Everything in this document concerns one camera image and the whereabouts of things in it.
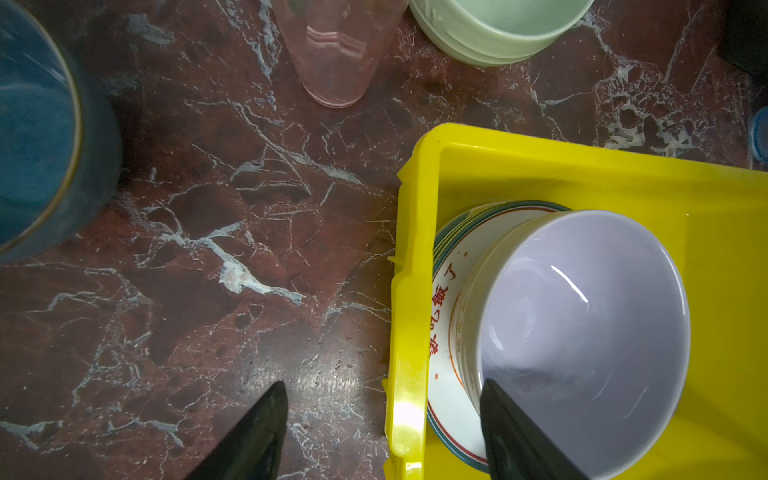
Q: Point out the yellow black plastic toolbox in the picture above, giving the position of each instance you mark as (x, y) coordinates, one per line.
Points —
(744, 41)

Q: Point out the blue textured plastic cup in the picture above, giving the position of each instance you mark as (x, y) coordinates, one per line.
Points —
(758, 135)

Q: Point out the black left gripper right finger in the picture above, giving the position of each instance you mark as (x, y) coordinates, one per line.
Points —
(516, 447)

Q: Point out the white plate orange sunburst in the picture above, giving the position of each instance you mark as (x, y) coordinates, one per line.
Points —
(458, 245)

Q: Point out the clear drinking glass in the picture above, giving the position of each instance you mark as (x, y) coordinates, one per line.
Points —
(335, 46)

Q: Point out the dark blue bowl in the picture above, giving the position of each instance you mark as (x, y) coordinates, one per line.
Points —
(61, 152)

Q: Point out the lilac bowl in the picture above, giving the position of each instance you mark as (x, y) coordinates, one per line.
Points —
(581, 317)

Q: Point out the pale green bowl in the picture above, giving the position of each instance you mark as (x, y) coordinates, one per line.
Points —
(496, 32)

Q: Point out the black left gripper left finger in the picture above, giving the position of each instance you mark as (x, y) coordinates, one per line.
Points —
(252, 448)

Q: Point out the yellow plastic bin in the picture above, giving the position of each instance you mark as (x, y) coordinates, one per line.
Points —
(711, 218)

